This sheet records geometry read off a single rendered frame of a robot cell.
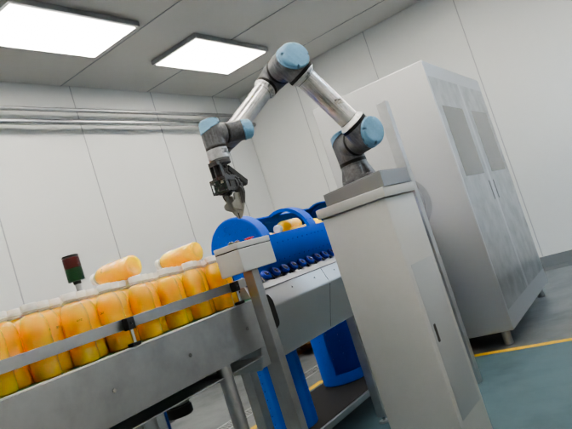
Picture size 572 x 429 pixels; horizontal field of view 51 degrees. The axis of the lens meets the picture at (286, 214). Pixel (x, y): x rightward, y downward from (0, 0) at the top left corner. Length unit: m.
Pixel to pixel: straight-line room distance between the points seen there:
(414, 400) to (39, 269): 4.10
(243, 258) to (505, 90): 5.58
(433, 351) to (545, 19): 5.32
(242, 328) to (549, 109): 5.55
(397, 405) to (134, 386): 1.20
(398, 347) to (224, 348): 0.78
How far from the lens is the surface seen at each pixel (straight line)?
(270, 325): 2.07
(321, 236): 2.87
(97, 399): 1.63
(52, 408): 1.56
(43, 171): 6.21
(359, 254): 2.43
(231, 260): 1.99
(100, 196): 6.49
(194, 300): 1.96
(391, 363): 2.49
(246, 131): 2.18
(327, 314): 2.82
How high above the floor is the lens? 1.00
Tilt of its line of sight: 4 degrees up
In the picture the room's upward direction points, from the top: 18 degrees counter-clockwise
